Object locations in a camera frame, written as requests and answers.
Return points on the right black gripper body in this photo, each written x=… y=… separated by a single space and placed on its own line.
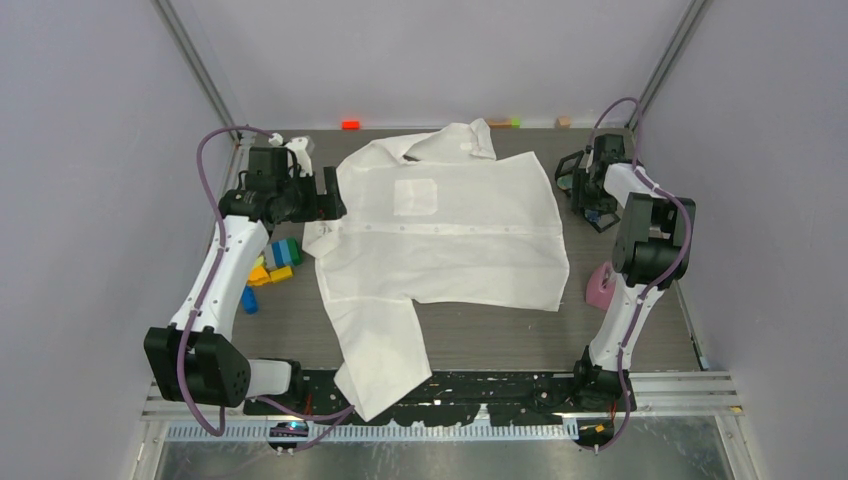
x=586 y=194

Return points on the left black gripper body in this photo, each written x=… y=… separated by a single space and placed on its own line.
x=304 y=205

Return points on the white shirt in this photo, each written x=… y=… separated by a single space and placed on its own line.
x=430 y=217

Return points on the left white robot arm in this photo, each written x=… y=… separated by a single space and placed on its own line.
x=194 y=353

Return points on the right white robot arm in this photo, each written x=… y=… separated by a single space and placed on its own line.
x=650 y=252

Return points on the toy brick pile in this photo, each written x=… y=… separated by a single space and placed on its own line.
x=275 y=264

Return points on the red toy brick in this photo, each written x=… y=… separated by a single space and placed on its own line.
x=350 y=124

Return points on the pink stand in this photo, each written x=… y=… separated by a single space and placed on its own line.
x=601 y=286

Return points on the blue toy brick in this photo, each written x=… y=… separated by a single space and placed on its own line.
x=249 y=301

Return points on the wooden block with green end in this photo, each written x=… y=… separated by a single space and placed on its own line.
x=503 y=123

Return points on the black display frame with brooch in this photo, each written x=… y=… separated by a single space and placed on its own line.
x=569 y=176

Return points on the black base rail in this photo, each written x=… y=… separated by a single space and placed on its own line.
x=510 y=398

